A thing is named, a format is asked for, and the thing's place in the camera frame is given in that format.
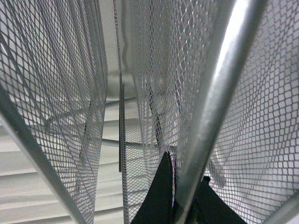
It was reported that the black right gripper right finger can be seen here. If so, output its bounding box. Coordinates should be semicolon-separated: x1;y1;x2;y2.
186;176;246;224

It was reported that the silver mesh tray rack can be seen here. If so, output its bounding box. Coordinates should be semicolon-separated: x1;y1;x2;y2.
0;0;299;224

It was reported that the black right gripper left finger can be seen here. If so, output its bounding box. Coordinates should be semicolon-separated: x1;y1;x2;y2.
131;152;173;224

